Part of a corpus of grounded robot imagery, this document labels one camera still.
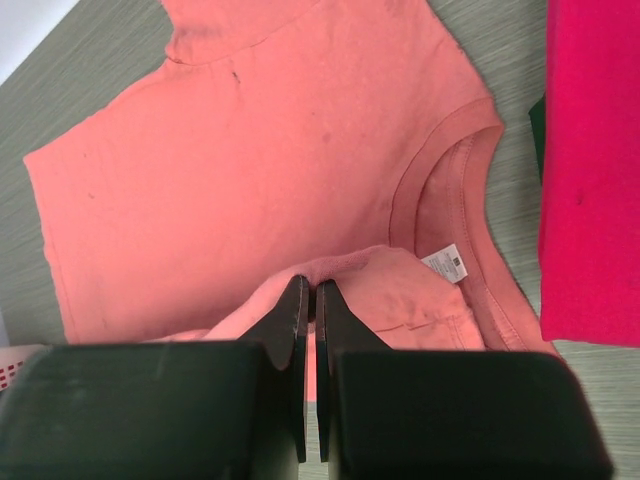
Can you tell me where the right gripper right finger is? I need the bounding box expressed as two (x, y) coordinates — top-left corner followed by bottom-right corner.
(316, 281), (614, 479)

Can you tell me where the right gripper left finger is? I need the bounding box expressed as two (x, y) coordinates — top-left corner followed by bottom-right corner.
(1, 276), (309, 479)

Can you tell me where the salmon pink t shirt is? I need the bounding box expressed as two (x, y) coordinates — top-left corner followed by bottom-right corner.
(22, 0), (561, 401)

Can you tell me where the white plastic basket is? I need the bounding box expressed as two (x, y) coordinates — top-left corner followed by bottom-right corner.
(0, 344), (46, 393)

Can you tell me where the folded magenta t shirt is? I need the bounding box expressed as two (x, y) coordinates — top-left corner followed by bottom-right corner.
(539, 0), (639, 347)

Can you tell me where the dark green folded shirt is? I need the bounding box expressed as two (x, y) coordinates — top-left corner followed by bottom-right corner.
(528, 95), (546, 179)

